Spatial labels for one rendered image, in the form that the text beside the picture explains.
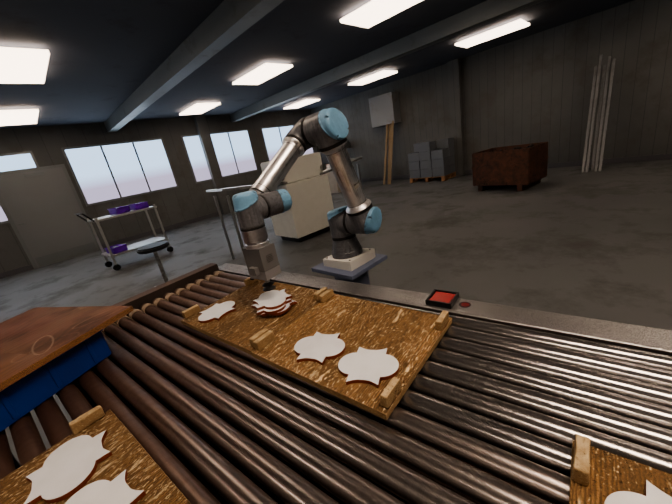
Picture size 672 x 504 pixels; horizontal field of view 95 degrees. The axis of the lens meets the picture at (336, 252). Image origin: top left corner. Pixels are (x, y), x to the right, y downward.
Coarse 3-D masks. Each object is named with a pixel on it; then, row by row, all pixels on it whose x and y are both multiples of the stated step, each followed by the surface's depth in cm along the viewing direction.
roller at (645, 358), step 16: (224, 272) 154; (464, 320) 81; (480, 320) 80; (512, 336) 74; (528, 336) 72; (544, 336) 70; (560, 336) 69; (592, 352) 65; (608, 352) 63; (624, 352) 62; (640, 352) 61
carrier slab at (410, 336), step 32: (320, 320) 91; (352, 320) 88; (384, 320) 85; (416, 320) 82; (256, 352) 81; (288, 352) 79; (352, 352) 74; (416, 352) 70; (320, 384) 66; (352, 384) 64; (384, 384) 63; (384, 416) 56
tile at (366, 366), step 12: (360, 348) 74; (348, 360) 70; (360, 360) 70; (372, 360) 69; (384, 360) 68; (396, 360) 68; (348, 372) 67; (360, 372) 66; (372, 372) 65; (384, 372) 65; (396, 372) 65; (348, 384) 65; (372, 384) 63
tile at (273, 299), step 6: (264, 294) 106; (270, 294) 105; (276, 294) 104; (282, 294) 104; (258, 300) 102; (264, 300) 102; (270, 300) 101; (276, 300) 100; (282, 300) 99; (258, 306) 98; (264, 306) 98; (270, 306) 97; (276, 306) 97
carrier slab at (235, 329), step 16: (240, 288) 126; (256, 288) 123; (288, 288) 117; (304, 288) 115; (240, 304) 111; (304, 304) 102; (192, 320) 106; (224, 320) 102; (240, 320) 100; (256, 320) 98; (272, 320) 96; (288, 320) 94; (224, 336) 92; (240, 336) 90
